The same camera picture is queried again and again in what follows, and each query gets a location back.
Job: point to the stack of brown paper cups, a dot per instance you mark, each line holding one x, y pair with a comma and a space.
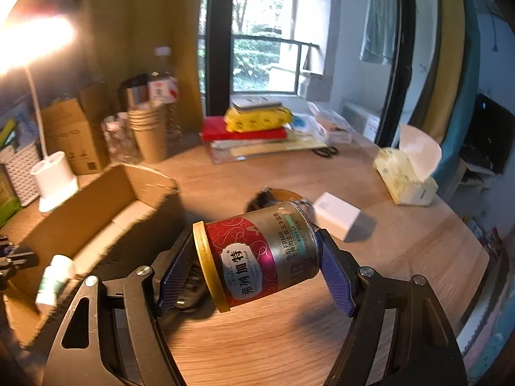
149, 136

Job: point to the white desk lamp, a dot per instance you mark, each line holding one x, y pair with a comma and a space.
52, 181

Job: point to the hanging pale green garment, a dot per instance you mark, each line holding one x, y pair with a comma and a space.
378, 24

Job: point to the clear folder with papers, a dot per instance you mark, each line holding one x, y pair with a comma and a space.
261, 150

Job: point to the white balcony appliance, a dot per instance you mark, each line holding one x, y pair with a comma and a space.
362, 118

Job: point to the yellow tissue pack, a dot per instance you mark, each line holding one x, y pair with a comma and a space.
406, 177

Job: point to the white lattice basket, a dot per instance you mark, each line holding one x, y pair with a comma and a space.
20, 177

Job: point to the white packets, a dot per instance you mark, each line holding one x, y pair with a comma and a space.
322, 122

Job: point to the white power bank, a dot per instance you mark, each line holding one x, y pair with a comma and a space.
257, 103

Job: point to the black scissors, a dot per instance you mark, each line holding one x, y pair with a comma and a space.
326, 152

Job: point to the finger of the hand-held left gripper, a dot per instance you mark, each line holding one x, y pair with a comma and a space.
18, 258

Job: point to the clear water bottle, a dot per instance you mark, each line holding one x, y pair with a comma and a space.
165, 88

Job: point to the small white bottle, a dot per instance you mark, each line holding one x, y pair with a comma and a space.
54, 283

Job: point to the red book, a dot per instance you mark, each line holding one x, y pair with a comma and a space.
217, 130

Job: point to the black sliding door frame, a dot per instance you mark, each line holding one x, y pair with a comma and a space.
398, 48

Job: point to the black television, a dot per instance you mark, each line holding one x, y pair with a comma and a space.
489, 132

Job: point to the yellow curtain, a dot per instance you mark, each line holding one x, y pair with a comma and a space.
436, 52
153, 20

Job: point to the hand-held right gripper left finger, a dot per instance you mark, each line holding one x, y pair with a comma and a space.
177, 275

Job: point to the yellow wet wipes pack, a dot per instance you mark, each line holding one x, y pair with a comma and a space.
257, 120

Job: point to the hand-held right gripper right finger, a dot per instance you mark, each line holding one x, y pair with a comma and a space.
338, 279

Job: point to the closed brown cardboard box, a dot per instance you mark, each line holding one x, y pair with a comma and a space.
76, 136

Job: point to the red can with yellow lid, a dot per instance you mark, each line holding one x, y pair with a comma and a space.
257, 253

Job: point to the green pack of paper cups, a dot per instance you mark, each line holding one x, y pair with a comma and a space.
6, 201

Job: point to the clear glass jar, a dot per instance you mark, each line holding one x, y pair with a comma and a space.
118, 140

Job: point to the white charger plug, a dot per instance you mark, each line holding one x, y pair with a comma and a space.
336, 215

